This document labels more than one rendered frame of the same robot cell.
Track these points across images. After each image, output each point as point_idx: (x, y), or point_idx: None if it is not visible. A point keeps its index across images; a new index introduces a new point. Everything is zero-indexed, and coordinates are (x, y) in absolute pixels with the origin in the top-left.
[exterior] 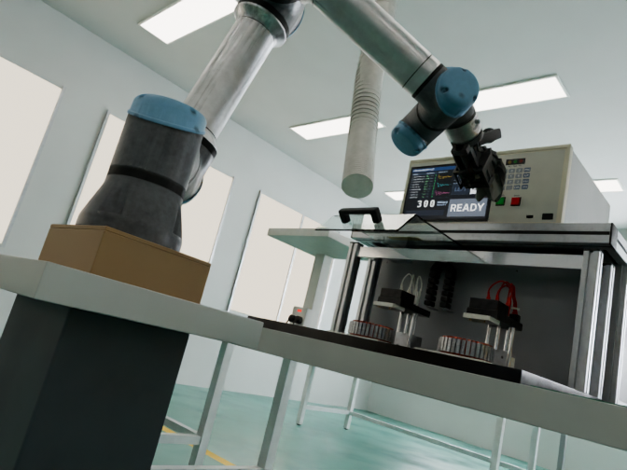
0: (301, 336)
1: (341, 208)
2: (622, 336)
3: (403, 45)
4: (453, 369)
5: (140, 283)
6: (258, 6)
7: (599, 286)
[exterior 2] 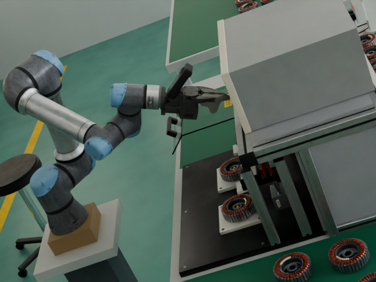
0: (173, 205)
1: (168, 117)
2: (317, 194)
3: (66, 134)
4: (170, 263)
5: (71, 248)
6: None
7: (257, 189)
